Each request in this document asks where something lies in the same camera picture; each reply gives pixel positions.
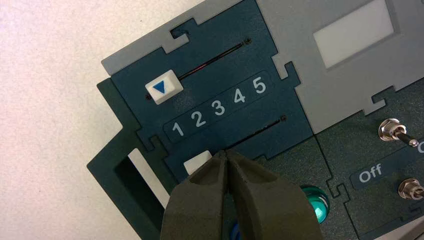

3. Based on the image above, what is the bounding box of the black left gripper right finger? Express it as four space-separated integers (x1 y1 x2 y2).
226 150 324 240

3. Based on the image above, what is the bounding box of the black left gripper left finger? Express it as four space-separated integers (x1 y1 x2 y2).
160 150 229 240

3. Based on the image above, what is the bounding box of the plain white slider knob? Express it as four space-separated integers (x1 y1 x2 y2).
183 150 214 176

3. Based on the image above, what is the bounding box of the white slider knob blue triangle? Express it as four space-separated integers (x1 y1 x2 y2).
145 69 184 106

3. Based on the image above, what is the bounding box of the blue round push button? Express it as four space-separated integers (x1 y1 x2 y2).
228 220 242 240

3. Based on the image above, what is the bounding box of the green round push button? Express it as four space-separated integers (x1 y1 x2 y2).
299 184 331 225

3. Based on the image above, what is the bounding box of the dark blue grey control board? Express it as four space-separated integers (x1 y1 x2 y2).
86 0 424 240

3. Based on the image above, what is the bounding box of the white rectangular display window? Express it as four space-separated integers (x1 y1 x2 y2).
312 0 395 70

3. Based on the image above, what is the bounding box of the silver toggle switch with lever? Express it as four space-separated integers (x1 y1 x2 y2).
378 118 420 148

